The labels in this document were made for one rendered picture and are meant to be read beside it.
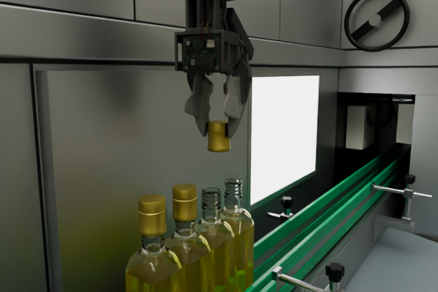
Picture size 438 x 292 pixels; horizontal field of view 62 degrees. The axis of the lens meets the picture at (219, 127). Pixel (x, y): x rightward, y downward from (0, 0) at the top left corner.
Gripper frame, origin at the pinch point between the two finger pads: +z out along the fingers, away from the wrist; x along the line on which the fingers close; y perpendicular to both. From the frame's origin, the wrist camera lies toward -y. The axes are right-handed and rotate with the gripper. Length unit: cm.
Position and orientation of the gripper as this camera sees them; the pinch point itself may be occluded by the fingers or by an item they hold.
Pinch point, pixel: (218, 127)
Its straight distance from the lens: 55.9
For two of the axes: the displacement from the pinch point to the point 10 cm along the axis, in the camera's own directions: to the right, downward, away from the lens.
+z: 0.0, 9.9, 1.6
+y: -3.8, 1.5, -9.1
